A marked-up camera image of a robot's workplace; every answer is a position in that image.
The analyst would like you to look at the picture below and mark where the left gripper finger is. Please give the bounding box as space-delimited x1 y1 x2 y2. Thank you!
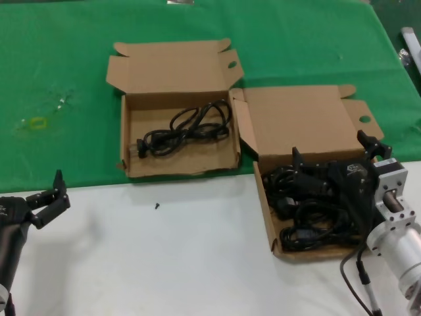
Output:
26 169 67 212
32 193 72 230

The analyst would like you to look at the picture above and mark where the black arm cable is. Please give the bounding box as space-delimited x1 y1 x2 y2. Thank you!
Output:
339 242 384 316

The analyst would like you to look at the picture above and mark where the green table cloth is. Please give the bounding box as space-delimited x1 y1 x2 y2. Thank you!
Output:
0 0 421 195

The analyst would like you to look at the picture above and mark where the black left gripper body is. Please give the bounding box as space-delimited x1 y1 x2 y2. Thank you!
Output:
0 196 34 230

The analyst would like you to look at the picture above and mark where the clear plastic scrap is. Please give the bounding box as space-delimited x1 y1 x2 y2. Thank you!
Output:
56 93 73 110

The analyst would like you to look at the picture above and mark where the white aluminium bar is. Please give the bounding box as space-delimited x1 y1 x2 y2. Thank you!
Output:
400 27 421 72

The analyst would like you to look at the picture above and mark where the small clear plastic bag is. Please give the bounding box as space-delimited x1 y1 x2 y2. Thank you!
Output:
397 48 412 68

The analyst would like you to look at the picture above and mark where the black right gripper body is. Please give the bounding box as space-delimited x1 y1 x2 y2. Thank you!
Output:
328 159 380 228

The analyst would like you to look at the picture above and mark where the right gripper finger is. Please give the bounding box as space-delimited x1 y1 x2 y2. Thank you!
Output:
291 147 332 196
357 130 393 163

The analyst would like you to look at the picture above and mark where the cardboard box with plain lid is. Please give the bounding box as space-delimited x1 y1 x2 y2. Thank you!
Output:
105 38 245 179

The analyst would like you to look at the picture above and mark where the cardboard box with creased lid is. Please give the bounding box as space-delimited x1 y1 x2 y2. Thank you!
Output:
230 84 404 263

